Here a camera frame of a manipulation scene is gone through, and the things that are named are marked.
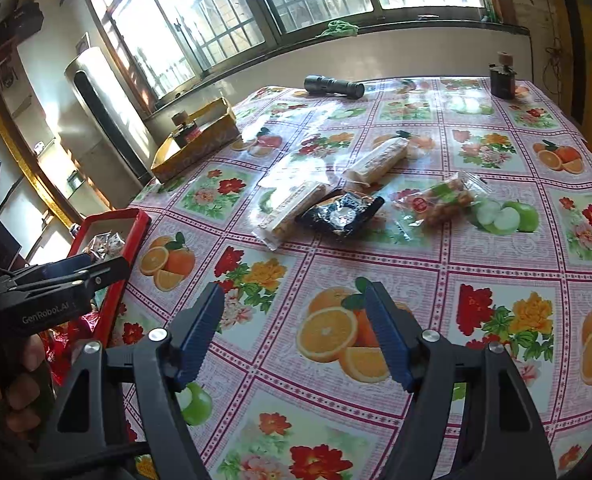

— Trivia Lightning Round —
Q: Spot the person left hand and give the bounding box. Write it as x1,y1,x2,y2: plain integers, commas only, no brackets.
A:
0,335,46,438

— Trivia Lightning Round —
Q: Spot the black flashlight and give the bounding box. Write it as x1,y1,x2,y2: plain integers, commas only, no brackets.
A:
303,75,365,100

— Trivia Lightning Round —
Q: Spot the white tower air conditioner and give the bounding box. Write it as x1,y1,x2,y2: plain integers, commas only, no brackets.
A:
65,47,158,186

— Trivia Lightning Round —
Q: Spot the white wafer packet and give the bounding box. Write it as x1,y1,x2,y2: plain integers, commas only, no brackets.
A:
251,181,327,250
343,136,409,185

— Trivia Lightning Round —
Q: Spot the red snack bag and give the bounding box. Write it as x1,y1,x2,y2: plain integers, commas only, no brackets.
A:
39,311,100,387

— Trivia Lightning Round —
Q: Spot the dark bottle with cork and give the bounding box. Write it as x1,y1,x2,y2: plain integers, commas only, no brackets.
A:
489,51,516,100

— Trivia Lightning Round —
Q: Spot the green bottle on windowsill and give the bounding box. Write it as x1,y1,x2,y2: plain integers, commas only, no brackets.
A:
482,0,497,23

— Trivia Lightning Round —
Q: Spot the black jar in yellow tray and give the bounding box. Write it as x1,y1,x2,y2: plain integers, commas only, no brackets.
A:
172,112,201,148

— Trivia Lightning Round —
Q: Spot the green cloth on windowsill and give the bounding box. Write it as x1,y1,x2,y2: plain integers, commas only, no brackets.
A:
317,20,360,38

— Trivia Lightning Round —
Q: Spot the green label twist packet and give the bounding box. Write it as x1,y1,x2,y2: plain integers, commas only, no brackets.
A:
392,171,490,229

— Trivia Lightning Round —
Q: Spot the mixed nut bar packet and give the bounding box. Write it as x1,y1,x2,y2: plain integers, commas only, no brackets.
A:
83,231,125,261

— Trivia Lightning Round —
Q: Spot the red snack tray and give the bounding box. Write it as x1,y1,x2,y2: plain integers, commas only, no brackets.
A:
45,207,153,386

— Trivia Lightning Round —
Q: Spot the black mooncake packet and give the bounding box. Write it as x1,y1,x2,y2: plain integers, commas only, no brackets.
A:
296,192,385,238

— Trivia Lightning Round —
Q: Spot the yellow cardboard tray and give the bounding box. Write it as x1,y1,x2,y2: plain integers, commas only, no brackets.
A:
151,98,241,183

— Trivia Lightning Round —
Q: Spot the floral fruit tablecloth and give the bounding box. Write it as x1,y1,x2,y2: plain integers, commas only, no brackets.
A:
112,78,592,479

